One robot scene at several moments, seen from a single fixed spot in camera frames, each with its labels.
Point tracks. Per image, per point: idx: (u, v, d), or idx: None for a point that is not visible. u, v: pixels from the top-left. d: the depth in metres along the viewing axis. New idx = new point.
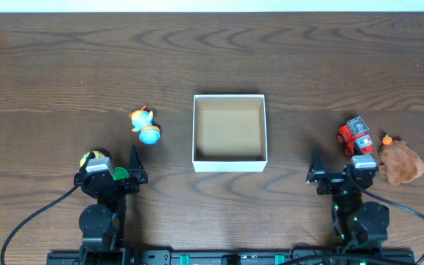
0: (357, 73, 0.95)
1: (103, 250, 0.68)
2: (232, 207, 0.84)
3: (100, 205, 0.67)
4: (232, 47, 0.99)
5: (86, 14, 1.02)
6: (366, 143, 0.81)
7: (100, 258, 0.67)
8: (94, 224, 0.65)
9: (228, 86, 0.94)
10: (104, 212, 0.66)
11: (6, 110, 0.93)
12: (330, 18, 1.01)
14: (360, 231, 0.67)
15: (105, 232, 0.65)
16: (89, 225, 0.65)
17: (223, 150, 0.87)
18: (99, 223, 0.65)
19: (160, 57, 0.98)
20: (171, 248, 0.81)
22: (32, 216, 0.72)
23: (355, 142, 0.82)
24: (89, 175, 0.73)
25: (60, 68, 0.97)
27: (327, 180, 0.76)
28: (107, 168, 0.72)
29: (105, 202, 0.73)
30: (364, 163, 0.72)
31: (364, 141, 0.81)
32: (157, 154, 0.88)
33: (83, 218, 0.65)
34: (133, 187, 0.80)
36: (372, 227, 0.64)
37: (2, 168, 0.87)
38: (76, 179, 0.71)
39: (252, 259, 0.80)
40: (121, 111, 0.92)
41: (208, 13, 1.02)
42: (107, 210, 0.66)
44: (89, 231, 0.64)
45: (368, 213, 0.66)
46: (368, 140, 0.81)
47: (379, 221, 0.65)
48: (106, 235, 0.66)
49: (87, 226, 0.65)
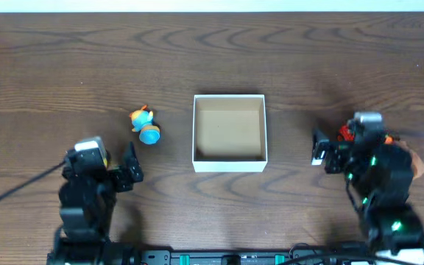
0: (357, 73, 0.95)
1: (80, 242, 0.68)
2: (232, 207, 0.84)
3: (84, 177, 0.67)
4: (232, 47, 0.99)
5: (86, 14, 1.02)
6: None
7: (75, 247, 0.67)
8: (75, 193, 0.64)
9: (228, 86, 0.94)
10: (89, 183, 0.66)
11: (6, 110, 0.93)
12: (329, 18, 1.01)
14: (383, 177, 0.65)
15: (87, 205, 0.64)
16: (70, 196, 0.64)
17: (223, 150, 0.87)
18: (81, 193, 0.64)
19: (160, 57, 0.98)
20: (171, 248, 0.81)
22: None
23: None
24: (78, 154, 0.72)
25: (60, 68, 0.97)
27: (334, 146, 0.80)
28: (96, 147, 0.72)
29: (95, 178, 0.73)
30: (368, 117, 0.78)
31: None
32: (157, 154, 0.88)
33: (65, 188, 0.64)
34: (124, 179, 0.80)
36: (394, 164, 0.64)
37: (2, 168, 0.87)
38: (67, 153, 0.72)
39: (252, 259, 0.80)
40: (121, 111, 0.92)
41: (208, 13, 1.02)
42: (91, 182, 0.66)
44: (68, 203, 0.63)
45: (386, 152, 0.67)
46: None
47: (400, 157, 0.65)
48: (87, 210, 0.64)
49: (68, 196, 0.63)
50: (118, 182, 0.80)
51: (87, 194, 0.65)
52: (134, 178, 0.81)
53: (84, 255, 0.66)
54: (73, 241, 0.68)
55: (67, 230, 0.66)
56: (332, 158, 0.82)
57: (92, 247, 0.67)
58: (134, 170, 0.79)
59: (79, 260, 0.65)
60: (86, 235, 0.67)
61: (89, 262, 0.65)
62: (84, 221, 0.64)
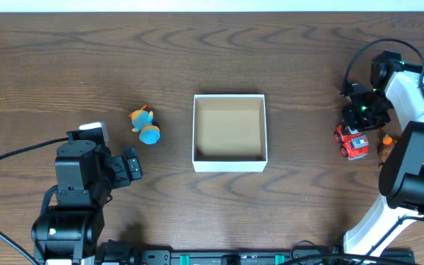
0: (357, 73, 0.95)
1: (71, 203, 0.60)
2: (232, 207, 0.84)
3: (82, 140, 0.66)
4: (232, 47, 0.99)
5: (86, 14, 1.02)
6: (362, 143, 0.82)
7: (65, 210, 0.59)
8: (76, 146, 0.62)
9: (228, 86, 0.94)
10: (87, 143, 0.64)
11: (6, 110, 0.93)
12: (329, 18, 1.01)
14: (386, 65, 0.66)
15: (85, 158, 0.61)
16: (68, 151, 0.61)
17: (223, 149, 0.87)
18: (79, 147, 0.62)
19: (160, 57, 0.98)
20: (171, 248, 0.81)
22: (29, 148, 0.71)
23: (352, 142, 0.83)
24: (79, 132, 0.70)
25: (60, 68, 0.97)
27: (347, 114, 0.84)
28: (100, 128, 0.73)
29: (100, 144, 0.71)
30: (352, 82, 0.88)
31: (360, 141, 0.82)
32: (157, 154, 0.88)
33: (62, 144, 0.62)
34: (124, 175, 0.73)
36: (389, 54, 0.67)
37: (1, 169, 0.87)
38: (68, 132, 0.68)
39: (252, 259, 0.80)
40: (121, 111, 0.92)
41: (207, 12, 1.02)
42: (91, 143, 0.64)
44: (65, 155, 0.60)
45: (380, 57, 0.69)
46: (365, 140, 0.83)
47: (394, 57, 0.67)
48: (84, 165, 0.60)
49: (65, 150, 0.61)
50: (115, 174, 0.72)
51: (87, 149, 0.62)
52: (132, 176, 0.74)
53: (71, 221, 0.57)
54: (63, 205, 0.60)
55: (59, 191, 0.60)
56: (349, 116, 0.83)
57: (81, 211, 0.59)
58: (134, 163, 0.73)
59: (65, 227, 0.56)
60: (79, 198, 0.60)
61: (77, 229, 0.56)
62: (79, 176, 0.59)
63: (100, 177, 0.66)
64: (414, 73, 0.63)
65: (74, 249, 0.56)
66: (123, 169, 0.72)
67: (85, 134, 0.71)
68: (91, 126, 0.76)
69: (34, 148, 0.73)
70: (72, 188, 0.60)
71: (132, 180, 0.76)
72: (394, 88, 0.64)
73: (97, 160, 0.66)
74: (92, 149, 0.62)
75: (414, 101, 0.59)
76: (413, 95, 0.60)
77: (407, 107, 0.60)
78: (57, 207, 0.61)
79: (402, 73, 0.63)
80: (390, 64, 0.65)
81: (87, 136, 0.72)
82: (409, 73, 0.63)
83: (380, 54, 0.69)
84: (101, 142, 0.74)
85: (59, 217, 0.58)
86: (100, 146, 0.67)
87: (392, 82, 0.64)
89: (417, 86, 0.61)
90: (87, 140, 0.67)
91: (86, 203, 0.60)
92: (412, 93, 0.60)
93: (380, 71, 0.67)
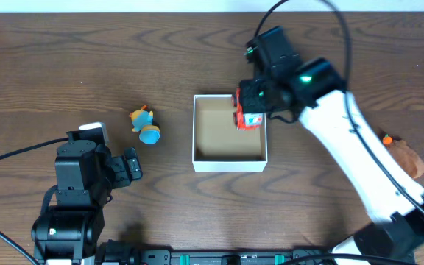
0: (356, 73, 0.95)
1: (71, 204, 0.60)
2: (232, 207, 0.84)
3: (82, 140, 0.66)
4: (232, 47, 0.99)
5: (85, 14, 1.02)
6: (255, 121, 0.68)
7: (64, 211, 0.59)
8: (76, 146, 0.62)
9: (229, 86, 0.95)
10: (87, 143, 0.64)
11: (6, 110, 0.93)
12: (329, 18, 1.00)
14: (292, 90, 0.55)
15: (85, 158, 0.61)
16: (68, 151, 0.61)
17: (223, 150, 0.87)
18: (79, 148, 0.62)
19: (160, 57, 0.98)
20: (171, 248, 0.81)
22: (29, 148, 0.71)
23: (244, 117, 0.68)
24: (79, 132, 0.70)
25: (60, 68, 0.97)
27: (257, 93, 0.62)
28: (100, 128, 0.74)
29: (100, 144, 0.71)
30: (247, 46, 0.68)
31: (253, 120, 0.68)
32: (157, 154, 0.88)
33: (63, 144, 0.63)
34: (124, 175, 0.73)
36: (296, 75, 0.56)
37: (1, 168, 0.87)
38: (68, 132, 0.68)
39: (252, 259, 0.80)
40: (121, 111, 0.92)
41: (207, 12, 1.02)
42: (91, 143, 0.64)
44: (65, 155, 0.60)
45: (285, 77, 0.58)
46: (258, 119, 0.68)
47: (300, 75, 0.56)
48: (85, 165, 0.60)
49: (65, 150, 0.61)
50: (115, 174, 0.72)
51: (87, 149, 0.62)
52: (132, 176, 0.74)
53: (71, 221, 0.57)
54: (63, 205, 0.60)
55: (59, 191, 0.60)
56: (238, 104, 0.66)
57: (81, 211, 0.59)
58: (134, 163, 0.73)
59: (65, 227, 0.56)
60: (78, 198, 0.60)
61: (78, 229, 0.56)
62: (79, 176, 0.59)
63: (100, 177, 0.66)
64: (341, 112, 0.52)
65: (74, 249, 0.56)
66: (123, 169, 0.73)
67: (85, 134, 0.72)
68: (93, 127, 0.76)
69: (34, 148, 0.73)
70: (73, 188, 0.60)
71: (132, 181, 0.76)
72: (319, 133, 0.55)
73: (98, 160, 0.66)
74: (92, 149, 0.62)
75: (365, 173, 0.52)
76: (358, 159, 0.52)
77: (354, 171, 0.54)
78: (57, 207, 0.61)
79: (315, 107, 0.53)
80: (295, 93, 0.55)
81: (88, 136, 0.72)
82: (333, 111, 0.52)
83: (285, 75, 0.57)
84: (102, 142, 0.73)
85: (59, 218, 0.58)
86: (100, 146, 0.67)
87: (304, 113, 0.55)
89: (351, 130, 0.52)
90: (87, 140, 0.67)
91: (85, 203, 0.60)
92: (359, 160, 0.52)
93: (283, 96, 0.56)
